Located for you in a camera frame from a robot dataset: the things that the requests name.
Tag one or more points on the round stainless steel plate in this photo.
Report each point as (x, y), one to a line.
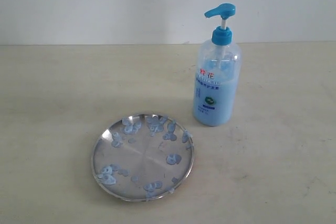
(142, 157)

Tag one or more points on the blue pump lotion bottle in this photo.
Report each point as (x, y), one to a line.
(217, 71)

